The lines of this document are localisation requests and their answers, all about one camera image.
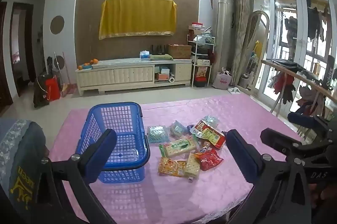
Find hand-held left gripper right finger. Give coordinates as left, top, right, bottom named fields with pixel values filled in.
left=226, top=129, right=310, bottom=224

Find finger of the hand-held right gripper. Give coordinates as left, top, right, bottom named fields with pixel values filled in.
left=288, top=111, right=330, bottom=133
left=260, top=128, right=329, bottom=162

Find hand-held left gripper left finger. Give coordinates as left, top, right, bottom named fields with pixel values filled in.
left=39, top=129, right=118, bottom=224

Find red yellow snack packet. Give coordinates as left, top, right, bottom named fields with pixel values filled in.
left=193, top=120, right=227, bottom=150

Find blue plastic basket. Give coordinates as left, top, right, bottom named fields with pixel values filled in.
left=76, top=102, right=151, bottom=184

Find clear cracker packet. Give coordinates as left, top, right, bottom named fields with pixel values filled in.
left=184, top=152, right=201, bottom=179

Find teal square snack packet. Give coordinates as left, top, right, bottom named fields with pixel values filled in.
left=147, top=125, right=170, bottom=144

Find green cracker packet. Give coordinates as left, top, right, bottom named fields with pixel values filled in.
left=159, top=138, right=198, bottom=158

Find orange snack packet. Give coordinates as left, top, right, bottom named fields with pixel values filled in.
left=157, top=157, right=187, bottom=178

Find person's right hand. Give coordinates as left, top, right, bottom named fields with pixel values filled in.
left=309, top=179, right=337, bottom=204

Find pink tablecloth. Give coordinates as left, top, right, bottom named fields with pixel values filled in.
left=49, top=94, right=303, bottom=224

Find clothes drying rack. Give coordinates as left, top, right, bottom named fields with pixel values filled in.
left=260, top=58, right=337, bottom=132

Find black paper bag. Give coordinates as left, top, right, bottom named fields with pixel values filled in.
left=325, top=54, right=337, bottom=91

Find broom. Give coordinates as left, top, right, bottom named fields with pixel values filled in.
left=61, top=52, right=76, bottom=98

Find pink bag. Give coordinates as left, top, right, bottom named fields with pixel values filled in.
left=212, top=67, right=233, bottom=90

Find red bag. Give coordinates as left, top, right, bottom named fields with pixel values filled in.
left=45, top=75, right=62, bottom=102

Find yellow hanging cloth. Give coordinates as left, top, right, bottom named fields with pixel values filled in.
left=254, top=40, right=264, bottom=59

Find cream tv cabinet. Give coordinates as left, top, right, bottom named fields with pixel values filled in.
left=75, top=58, right=193, bottom=97

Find glass sliding door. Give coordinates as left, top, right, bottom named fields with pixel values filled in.
left=248, top=0, right=337, bottom=110

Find white shelf rack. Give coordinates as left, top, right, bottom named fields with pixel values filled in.
left=187, top=34, right=216, bottom=88

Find green cushion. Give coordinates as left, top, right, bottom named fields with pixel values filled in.
left=150, top=54, right=173, bottom=61

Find black router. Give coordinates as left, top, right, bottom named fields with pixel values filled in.
left=150, top=44, right=165, bottom=55

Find tower air conditioner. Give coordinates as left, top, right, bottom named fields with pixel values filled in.
left=213, top=0, right=235, bottom=75

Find patterned curtain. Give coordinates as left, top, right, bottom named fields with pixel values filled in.
left=230, top=0, right=250, bottom=85

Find cardboard box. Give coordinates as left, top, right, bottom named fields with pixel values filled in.
left=168, top=44, right=192, bottom=59

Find red white boxes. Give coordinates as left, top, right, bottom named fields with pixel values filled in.
left=188, top=22, right=205, bottom=36

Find arched white frame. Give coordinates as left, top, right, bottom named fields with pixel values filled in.
left=243, top=10, right=270, bottom=88

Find round wall decoration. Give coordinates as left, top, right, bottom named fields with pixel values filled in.
left=50, top=15, right=65, bottom=35
left=54, top=55, right=66, bottom=69

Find dark wooden door frame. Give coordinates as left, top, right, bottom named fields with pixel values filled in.
left=10, top=1, right=36, bottom=97

